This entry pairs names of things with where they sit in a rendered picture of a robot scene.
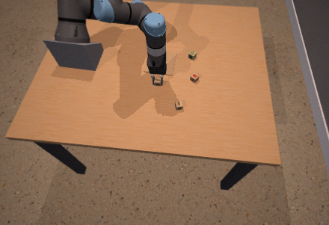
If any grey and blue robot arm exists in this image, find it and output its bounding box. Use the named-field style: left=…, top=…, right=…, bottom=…
left=55, top=0, right=166, bottom=49

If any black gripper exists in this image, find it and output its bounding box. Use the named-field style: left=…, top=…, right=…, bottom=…
left=147, top=44, right=167, bottom=86

